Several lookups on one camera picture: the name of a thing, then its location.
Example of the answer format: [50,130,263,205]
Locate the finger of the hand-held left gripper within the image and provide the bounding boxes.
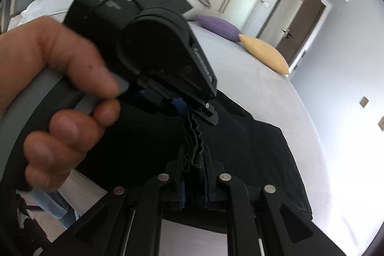
[172,95,219,126]
[136,85,174,116]

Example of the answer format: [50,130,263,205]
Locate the bed with white sheet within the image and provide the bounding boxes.
[6,0,342,256]

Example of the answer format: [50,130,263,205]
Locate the person's left hand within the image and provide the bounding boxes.
[0,16,130,193]

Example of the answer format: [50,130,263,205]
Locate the yellow pillow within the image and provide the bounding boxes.
[238,33,290,75]

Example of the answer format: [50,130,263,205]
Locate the brown door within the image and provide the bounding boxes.
[276,0,327,65]

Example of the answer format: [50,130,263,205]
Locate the white flat pillow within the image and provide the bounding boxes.
[18,0,75,23]

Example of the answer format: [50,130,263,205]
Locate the purple pillow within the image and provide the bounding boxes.
[196,14,243,42]

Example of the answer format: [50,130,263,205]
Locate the light blue cloth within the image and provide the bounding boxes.
[30,188,80,222]

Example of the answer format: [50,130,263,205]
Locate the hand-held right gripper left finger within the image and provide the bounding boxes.
[42,146,186,256]

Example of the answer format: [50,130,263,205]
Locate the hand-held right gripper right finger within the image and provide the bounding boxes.
[204,154,345,256]

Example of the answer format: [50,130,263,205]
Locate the black pants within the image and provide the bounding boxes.
[6,87,313,234]

